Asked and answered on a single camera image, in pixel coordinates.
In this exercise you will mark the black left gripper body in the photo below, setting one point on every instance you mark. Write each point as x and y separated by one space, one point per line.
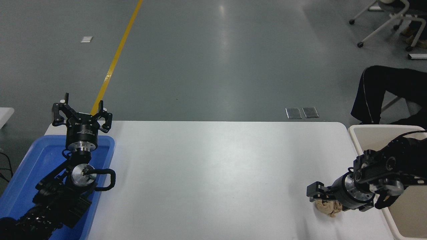
82 132

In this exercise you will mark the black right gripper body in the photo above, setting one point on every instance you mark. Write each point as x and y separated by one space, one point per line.
339 191

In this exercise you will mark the tan paper ball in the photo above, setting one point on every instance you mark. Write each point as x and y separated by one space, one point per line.
328 209

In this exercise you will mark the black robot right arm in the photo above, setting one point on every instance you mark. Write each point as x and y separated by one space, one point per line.
383 163

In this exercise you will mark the blue plastic tray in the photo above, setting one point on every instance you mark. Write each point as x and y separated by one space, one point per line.
36 160

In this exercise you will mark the white side table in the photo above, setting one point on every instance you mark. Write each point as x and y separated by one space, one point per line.
5 116

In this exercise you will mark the large pale plastic bin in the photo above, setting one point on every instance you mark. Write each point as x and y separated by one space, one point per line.
410 216

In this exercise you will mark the small white floor plate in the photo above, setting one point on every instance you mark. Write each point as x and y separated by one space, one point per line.
86 39

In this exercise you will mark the silver metal floor plate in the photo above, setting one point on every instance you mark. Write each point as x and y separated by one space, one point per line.
293 113
310 112

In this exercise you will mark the person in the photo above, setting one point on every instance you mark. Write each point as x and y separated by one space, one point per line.
383 83

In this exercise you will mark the white floor bar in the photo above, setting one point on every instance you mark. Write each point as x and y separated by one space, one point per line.
417 56

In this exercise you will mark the white wheeled chair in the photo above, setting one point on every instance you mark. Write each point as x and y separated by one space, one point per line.
383 25

